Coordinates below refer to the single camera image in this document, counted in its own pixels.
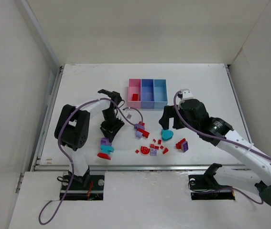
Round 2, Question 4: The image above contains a teal heart lego piece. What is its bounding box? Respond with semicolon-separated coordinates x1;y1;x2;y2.
161;129;173;141

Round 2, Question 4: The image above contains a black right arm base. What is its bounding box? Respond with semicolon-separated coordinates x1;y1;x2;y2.
188;163;235;200

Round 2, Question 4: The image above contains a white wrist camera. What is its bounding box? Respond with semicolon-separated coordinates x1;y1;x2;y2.
123;107;132;119
178;89;194;103

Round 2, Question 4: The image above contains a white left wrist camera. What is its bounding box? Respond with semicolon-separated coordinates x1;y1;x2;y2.
123;107;132;119

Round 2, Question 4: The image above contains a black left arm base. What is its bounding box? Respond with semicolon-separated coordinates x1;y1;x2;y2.
64;175;105;201

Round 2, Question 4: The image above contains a red curved lego slab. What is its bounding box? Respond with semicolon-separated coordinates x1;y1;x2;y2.
97;153;111;160

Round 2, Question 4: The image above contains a light purple lego piece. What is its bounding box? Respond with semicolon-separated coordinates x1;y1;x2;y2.
135;131;142;138

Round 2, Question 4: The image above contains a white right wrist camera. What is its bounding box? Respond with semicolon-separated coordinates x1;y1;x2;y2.
178;89;194;103

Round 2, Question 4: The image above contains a three-compartment colour sorting tray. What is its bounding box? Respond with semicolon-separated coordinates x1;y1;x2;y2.
127;79;168;110

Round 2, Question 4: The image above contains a red lego in pink bin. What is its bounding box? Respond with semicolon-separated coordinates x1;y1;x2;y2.
132;94;139;101

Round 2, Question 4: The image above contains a lilac square lego plate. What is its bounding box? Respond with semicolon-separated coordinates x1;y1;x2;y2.
150;149;158;156

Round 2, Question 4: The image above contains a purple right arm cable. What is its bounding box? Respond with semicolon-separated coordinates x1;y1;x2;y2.
173;90;271;205

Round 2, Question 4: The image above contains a red round horseshoe lego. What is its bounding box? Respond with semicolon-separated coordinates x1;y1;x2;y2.
140;146;150;155

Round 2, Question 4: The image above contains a red lego brick lower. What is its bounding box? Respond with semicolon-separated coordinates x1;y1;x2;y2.
137;128;150;138

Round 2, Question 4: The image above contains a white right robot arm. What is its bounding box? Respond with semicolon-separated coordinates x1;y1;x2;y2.
159;99;271;206

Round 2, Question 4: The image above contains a purple square lego brick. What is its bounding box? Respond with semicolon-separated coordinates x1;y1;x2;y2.
181;141;189;153

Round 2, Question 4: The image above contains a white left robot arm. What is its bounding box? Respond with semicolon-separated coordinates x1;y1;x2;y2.
54;89;124;182

